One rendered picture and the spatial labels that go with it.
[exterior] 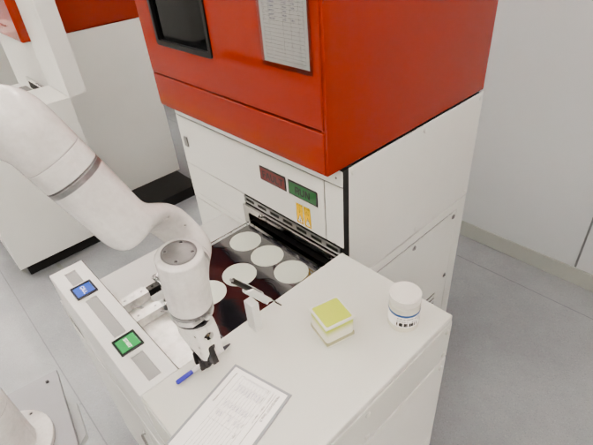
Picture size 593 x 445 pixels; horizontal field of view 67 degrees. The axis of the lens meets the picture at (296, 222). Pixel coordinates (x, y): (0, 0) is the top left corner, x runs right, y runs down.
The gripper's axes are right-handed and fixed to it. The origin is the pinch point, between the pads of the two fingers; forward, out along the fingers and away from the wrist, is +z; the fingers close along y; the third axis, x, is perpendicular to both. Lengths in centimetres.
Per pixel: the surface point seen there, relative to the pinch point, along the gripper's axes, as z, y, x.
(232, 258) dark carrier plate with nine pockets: 12.3, 30.6, -29.9
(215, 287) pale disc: 11.5, 23.9, -18.9
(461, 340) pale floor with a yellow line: 98, -16, -123
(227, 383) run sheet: 1.2, -7.8, -0.4
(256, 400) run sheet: 0.4, -15.2, -2.2
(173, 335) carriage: 12.9, 18.9, -1.7
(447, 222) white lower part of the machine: 25, 0, -107
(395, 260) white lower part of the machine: 22, 1, -74
